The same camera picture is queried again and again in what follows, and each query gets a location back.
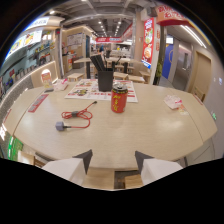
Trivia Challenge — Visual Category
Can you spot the wooden stool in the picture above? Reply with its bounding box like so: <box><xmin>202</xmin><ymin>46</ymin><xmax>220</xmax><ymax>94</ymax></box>
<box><xmin>67</xmin><ymin>72</ymin><xmax>85</xmax><ymax>83</ymax></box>
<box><xmin>128</xmin><ymin>74</ymin><xmax>146</xmax><ymax>84</ymax></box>

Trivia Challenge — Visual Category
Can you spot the grey power adapter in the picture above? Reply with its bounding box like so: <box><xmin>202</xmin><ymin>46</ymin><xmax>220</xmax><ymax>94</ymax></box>
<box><xmin>54</xmin><ymin>121</ymin><xmax>72</xmax><ymax>132</ymax></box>

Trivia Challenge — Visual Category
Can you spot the printed paper menu placemat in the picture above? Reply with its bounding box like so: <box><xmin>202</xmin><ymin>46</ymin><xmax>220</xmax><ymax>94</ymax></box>
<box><xmin>64</xmin><ymin>78</ymin><xmax>139</xmax><ymax>104</ymax></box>

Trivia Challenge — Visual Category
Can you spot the small standing table sign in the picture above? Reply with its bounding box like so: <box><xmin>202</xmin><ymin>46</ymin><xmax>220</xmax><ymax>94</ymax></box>
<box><xmin>40</xmin><ymin>68</ymin><xmax>54</xmax><ymax>92</ymax></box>

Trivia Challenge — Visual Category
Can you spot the wooden door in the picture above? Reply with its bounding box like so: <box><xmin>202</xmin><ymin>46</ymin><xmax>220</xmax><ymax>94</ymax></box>
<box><xmin>187</xmin><ymin>50</ymin><xmax>213</xmax><ymax>98</ymax></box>

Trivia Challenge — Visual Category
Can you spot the red table sticker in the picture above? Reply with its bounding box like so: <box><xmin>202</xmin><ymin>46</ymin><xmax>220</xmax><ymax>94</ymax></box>
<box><xmin>27</xmin><ymin>93</ymin><xmax>50</xmax><ymax>114</ymax></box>

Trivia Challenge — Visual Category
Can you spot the red charging cable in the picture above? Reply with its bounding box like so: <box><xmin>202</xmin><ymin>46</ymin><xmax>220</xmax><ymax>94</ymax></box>
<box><xmin>60</xmin><ymin>100</ymin><xmax>98</xmax><ymax>130</ymax></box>

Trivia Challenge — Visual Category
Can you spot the red drink can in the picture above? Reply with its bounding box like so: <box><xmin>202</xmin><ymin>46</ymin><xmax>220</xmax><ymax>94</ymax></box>
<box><xmin>110</xmin><ymin>82</ymin><xmax>129</xmax><ymax>114</ymax></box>

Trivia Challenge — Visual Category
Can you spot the crumpled plastic wrapper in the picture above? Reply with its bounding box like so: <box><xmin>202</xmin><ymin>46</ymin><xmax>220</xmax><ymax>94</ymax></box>
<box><xmin>163</xmin><ymin>94</ymin><xmax>184</xmax><ymax>110</ymax></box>

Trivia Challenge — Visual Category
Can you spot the black chopstick holder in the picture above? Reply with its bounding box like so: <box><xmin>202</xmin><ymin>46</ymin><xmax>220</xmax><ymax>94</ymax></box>
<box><xmin>89</xmin><ymin>54</ymin><xmax>115</xmax><ymax>93</ymax></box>

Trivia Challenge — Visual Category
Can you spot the white tissue packet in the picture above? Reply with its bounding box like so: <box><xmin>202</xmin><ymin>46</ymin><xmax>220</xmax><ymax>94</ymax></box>
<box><xmin>53</xmin><ymin>78</ymin><xmax>69</xmax><ymax>92</ymax></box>

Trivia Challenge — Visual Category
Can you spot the red food poster banner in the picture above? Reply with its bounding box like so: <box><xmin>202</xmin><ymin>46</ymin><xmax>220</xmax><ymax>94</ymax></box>
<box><xmin>140</xmin><ymin>17</ymin><xmax>156</xmax><ymax>70</ymax></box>

